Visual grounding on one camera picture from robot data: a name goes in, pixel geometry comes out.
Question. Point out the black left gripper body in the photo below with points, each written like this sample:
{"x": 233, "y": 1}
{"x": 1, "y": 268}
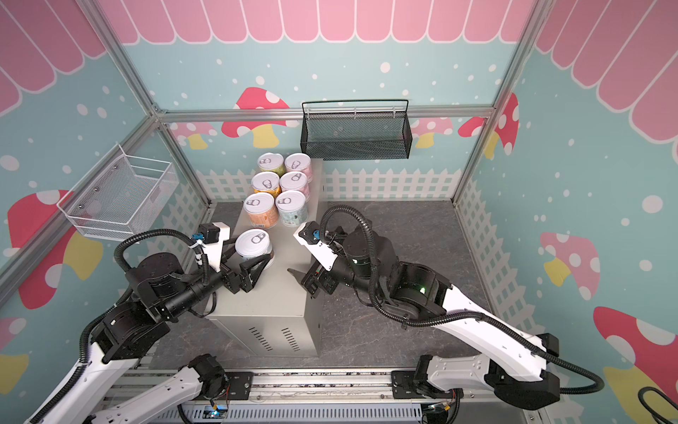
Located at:
{"x": 231, "y": 281}

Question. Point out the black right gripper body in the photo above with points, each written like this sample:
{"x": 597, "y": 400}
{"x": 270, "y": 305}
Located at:
{"x": 317, "y": 278}

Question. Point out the grey label can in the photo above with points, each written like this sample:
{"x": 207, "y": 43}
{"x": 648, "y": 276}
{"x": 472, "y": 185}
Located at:
{"x": 254, "y": 243}

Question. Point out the brown label can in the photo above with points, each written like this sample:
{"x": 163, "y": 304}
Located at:
{"x": 261, "y": 210}

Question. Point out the white lid can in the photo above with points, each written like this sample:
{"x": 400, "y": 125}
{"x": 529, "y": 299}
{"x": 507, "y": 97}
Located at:
{"x": 292, "y": 208}

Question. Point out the yellow label can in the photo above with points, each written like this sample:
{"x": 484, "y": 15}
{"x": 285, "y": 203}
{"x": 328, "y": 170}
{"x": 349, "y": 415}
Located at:
{"x": 267, "y": 182}

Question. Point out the pink white label can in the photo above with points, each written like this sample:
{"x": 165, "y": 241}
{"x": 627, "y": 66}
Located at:
{"x": 295, "y": 181}

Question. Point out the green label can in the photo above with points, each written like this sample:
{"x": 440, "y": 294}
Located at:
{"x": 272, "y": 162}

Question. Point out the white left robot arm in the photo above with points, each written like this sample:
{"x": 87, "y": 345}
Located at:
{"x": 159, "y": 292}

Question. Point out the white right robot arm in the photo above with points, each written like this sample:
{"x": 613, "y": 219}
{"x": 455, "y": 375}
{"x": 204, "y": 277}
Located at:
{"x": 520, "y": 369}

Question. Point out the grey metal cabinet counter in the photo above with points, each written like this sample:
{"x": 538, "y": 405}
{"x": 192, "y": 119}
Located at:
{"x": 278, "y": 318}

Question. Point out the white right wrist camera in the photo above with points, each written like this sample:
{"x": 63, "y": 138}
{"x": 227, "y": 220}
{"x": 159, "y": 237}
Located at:
{"x": 309, "y": 236}

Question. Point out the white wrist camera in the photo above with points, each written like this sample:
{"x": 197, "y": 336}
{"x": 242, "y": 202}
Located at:
{"x": 213, "y": 237}
{"x": 309, "y": 236}

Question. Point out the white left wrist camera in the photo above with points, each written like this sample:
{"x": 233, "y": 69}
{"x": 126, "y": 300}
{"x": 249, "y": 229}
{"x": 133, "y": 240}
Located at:
{"x": 213, "y": 237}

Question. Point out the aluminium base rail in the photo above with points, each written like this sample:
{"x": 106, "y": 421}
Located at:
{"x": 340, "y": 396}

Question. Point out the white wire wall basket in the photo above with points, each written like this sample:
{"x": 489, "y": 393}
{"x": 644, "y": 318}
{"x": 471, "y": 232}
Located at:
{"x": 122, "y": 196}

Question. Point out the black mesh wall basket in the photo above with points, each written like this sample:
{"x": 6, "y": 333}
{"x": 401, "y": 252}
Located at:
{"x": 369, "y": 129}

